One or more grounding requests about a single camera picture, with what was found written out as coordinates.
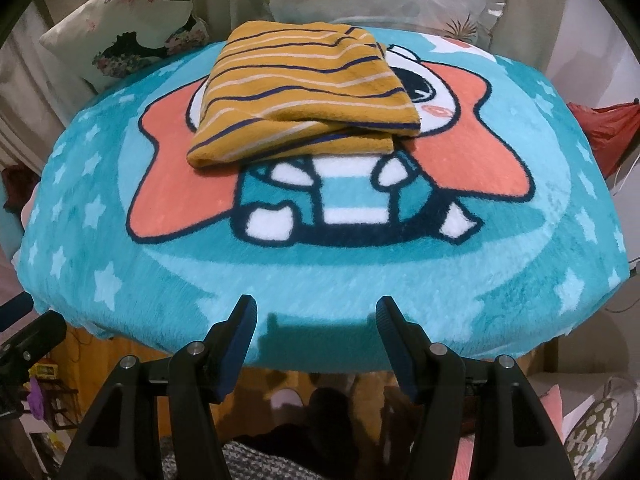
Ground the mustard striped knit garment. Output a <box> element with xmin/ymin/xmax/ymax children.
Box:
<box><xmin>186</xmin><ymin>21</ymin><xmax>421</xmax><ymax>168</ymax></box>

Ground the grey knitted clothing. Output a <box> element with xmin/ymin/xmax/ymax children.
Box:
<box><xmin>160</xmin><ymin>437</ymin><xmax>323</xmax><ymax>480</ymax></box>

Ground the pink fabric item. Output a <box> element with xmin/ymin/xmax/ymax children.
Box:
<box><xmin>452</xmin><ymin>385</ymin><xmax>564</xmax><ymax>480</ymax></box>

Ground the leaf pattern cushion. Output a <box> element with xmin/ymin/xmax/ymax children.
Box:
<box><xmin>563</xmin><ymin>374</ymin><xmax>639</xmax><ymax>479</ymax></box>

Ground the turquoise cartoon plush blanket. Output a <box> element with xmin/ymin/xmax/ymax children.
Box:
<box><xmin>16</xmin><ymin>29</ymin><xmax>630</xmax><ymax>372</ymax></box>

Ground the red cloth item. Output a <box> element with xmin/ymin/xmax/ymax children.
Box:
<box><xmin>567</xmin><ymin>99</ymin><xmax>639</xmax><ymax>178</ymax></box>

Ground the white bird print pillow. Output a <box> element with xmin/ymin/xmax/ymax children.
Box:
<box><xmin>40</xmin><ymin>0</ymin><xmax>209</xmax><ymax>91</ymax></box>

